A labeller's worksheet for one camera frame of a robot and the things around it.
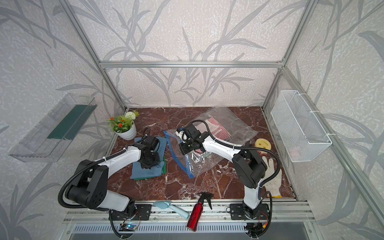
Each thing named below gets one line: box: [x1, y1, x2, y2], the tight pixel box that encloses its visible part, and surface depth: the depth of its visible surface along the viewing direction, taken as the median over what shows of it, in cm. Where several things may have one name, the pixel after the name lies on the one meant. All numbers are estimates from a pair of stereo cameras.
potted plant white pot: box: [114, 121, 137, 141], surface depth 98 cm
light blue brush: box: [153, 200, 190, 219], surface depth 76 cm
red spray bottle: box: [186, 192, 214, 232], surface depth 73 cm
